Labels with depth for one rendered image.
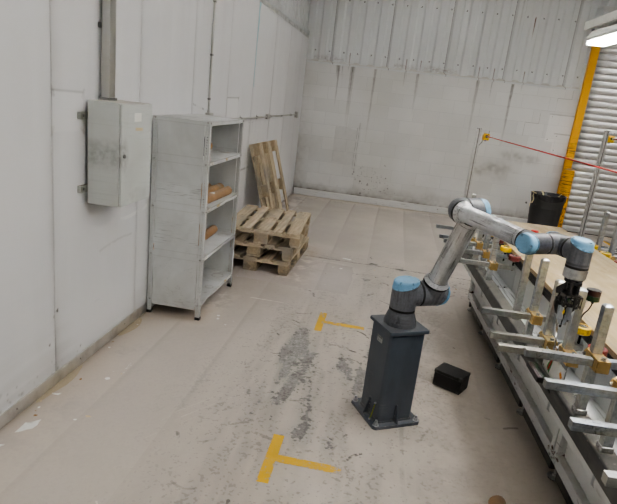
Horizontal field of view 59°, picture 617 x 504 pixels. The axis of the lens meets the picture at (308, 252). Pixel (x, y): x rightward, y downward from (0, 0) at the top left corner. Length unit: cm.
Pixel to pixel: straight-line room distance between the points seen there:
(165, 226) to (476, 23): 739
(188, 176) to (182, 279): 81
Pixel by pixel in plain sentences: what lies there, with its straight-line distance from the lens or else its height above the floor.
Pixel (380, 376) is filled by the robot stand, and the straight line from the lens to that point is 327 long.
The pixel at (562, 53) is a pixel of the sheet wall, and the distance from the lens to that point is 1062.
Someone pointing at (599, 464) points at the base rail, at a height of 68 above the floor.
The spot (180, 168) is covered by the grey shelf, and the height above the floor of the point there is 119.
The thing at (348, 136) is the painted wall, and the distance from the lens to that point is 1029.
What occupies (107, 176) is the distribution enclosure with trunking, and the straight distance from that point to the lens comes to 343.
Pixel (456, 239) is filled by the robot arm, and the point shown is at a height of 117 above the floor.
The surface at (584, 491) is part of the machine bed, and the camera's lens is 308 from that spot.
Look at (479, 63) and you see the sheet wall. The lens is 1036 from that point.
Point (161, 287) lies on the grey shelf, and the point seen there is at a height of 23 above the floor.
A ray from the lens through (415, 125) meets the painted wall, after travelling 1025.
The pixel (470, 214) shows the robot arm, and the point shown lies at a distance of 272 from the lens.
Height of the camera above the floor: 180
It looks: 16 degrees down
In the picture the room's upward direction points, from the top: 7 degrees clockwise
